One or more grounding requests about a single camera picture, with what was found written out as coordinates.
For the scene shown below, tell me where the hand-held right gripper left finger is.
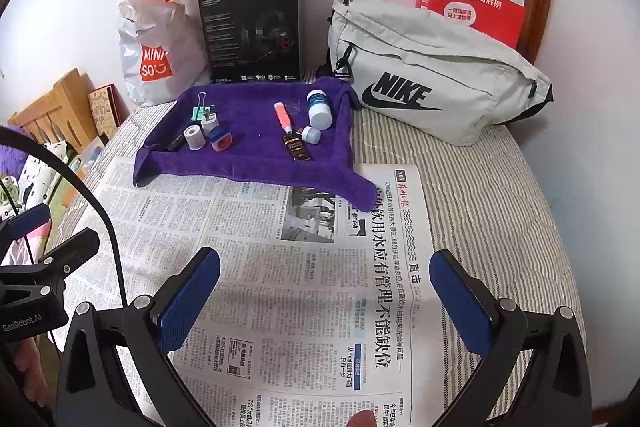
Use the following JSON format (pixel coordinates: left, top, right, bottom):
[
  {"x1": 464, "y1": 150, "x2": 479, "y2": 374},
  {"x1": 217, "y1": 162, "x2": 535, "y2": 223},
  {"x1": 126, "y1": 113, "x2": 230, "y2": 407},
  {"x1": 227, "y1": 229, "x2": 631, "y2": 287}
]
[{"x1": 56, "y1": 246, "x2": 222, "y2": 427}]

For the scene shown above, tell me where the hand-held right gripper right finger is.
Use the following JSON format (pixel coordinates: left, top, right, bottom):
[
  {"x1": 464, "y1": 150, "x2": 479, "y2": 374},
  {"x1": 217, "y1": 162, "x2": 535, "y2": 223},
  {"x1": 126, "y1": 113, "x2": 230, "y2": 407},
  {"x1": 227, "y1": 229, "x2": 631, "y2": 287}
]
[{"x1": 429, "y1": 248, "x2": 593, "y2": 427}]

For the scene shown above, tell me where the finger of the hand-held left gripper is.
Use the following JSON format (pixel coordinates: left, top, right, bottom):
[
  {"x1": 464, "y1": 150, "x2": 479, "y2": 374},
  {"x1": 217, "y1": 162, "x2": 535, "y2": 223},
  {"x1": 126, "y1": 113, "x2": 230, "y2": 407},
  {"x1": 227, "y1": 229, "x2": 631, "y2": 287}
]
[
  {"x1": 35, "y1": 227, "x2": 101, "y2": 276},
  {"x1": 7, "y1": 203, "x2": 52, "y2": 240}
]

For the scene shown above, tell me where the white tape roll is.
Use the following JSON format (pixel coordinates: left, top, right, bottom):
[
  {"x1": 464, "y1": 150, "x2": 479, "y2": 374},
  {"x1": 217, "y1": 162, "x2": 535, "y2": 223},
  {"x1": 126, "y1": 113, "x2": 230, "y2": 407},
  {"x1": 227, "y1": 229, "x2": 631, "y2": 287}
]
[{"x1": 183, "y1": 124, "x2": 206, "y2": 152}]

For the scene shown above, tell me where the blue jar orange label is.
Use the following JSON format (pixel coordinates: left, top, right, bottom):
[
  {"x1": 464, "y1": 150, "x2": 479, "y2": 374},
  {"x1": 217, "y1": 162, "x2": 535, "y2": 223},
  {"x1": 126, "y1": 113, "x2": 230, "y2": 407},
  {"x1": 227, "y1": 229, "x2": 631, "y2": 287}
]
[{"x1": 207, "y1": 123, "x2": 231, "y2": 152}]

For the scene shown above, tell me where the brown lighter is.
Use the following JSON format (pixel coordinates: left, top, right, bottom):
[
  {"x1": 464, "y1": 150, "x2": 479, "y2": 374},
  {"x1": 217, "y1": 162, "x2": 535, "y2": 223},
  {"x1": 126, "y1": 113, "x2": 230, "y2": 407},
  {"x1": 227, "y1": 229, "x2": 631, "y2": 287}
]
[{"x1": 281, "y1": 134, "x2": 314, "y2": 164}]

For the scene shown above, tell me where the green binder clip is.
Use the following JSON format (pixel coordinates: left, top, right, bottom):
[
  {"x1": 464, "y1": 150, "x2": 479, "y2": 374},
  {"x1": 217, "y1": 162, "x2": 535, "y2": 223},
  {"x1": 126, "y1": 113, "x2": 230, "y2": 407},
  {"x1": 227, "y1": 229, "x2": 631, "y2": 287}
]
[{"x1": 192, "y1": 92, "x2": 216, "y2": 122}]

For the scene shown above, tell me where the pink tube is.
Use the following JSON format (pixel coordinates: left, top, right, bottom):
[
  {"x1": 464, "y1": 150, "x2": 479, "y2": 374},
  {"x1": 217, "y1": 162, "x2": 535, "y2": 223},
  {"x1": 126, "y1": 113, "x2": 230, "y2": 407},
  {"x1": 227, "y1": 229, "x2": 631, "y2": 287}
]
[{"x1": 273, "y1": 102, "x2": 295, "y2": 142}]

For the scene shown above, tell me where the large white bottle blue label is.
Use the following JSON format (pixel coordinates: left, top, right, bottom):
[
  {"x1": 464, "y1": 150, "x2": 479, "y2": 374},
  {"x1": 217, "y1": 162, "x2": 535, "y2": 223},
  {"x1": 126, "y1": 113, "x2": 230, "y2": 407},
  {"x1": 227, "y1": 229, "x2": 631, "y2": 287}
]
[{"x1": 306, "y1": 89, "x2": 333, "y2": 130}]

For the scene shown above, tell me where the person's left hand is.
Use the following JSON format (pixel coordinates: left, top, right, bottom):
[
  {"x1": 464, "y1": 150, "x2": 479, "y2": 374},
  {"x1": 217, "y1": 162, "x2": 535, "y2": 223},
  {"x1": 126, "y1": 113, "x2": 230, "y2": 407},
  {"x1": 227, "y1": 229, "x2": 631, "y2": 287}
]
[{"x1": 20, "y1": 339, "x2": 53, "y2": 408}]

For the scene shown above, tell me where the pink cloth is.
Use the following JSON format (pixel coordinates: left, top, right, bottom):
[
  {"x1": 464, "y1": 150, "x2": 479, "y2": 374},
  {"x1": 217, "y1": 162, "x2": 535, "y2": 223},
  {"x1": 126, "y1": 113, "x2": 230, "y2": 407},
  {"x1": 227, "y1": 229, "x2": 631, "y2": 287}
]
[{"x1": 15, "y1": 229, "x2": 53, "y2": 270}]

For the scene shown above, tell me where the white dotted pillow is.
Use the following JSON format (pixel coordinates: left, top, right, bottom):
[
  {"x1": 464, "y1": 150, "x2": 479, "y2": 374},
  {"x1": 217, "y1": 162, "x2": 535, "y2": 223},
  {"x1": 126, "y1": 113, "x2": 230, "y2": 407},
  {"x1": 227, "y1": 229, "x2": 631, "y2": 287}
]
[{"x1": 17, "y1": 139, "x2": 81, "y2": 202}]

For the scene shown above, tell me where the purple plush toy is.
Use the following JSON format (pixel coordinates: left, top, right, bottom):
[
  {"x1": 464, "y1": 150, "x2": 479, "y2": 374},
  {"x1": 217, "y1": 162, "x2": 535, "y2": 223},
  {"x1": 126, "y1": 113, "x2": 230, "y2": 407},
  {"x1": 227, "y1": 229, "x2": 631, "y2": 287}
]
[{"x1": 0, "y1": 142, "x2": 26, "y2": 175}]

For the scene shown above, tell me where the newspaper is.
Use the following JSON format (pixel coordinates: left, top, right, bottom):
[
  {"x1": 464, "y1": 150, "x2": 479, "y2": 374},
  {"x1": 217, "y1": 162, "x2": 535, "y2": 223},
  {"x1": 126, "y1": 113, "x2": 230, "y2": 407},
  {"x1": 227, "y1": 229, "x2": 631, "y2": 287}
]
[{"x1": 55, "y1": 157, "x2": 446, "y2": 427}]

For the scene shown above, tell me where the wooden headboard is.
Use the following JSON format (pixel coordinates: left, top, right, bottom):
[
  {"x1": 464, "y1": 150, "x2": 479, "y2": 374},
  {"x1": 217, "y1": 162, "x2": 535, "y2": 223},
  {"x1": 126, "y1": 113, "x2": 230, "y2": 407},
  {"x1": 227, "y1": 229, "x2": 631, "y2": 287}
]
[{"x1": 7, "y1": 68, "x2": 98, "y2": 142}]

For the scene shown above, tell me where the brown patterned box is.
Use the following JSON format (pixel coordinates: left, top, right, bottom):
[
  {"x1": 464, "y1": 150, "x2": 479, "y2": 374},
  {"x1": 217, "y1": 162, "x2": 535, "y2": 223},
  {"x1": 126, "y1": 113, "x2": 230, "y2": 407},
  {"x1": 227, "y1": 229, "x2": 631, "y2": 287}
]
[{"x1": 87, "y1": 84, "x2": 121, "y2": 138}]

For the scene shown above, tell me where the purple towel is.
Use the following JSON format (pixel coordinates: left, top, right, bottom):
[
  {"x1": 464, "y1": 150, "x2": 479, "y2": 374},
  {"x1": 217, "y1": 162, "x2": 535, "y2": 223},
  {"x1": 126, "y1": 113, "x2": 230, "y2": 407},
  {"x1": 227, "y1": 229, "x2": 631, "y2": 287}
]
[{"x1": 132, "y1": 76, "x2": 378, "y2": 215}]

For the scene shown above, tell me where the white plastic shopping bag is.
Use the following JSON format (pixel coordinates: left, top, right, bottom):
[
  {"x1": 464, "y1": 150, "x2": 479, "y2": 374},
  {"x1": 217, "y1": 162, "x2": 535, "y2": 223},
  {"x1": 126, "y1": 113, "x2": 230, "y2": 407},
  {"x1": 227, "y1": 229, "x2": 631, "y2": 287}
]
[{"x1": 117, "y1": 0, "x2": 211, "y2": 108}]

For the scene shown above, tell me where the black headset box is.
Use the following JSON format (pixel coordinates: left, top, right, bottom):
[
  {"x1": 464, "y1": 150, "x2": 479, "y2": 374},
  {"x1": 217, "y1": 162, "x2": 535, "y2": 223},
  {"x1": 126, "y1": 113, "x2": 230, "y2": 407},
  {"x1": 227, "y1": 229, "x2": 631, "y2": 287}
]
[{"x1": 196, "y1": 0, "x2": 301, "y2": 84}]

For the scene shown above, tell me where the grey waist bag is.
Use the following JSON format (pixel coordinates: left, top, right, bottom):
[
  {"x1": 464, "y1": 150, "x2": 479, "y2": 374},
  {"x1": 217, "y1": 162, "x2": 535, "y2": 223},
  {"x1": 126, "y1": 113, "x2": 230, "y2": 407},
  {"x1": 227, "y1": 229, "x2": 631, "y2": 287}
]
[{"x1": 327, "y1": 0, "x2": 555, "y2": 146}]

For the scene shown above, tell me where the black cable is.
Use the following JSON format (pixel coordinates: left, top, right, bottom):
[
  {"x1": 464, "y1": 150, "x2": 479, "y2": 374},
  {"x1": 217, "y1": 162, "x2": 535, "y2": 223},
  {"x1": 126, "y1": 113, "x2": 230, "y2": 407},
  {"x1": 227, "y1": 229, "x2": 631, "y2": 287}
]
[{"x1": 0, "y1": 124, "x2": 128, "y2": 308}]

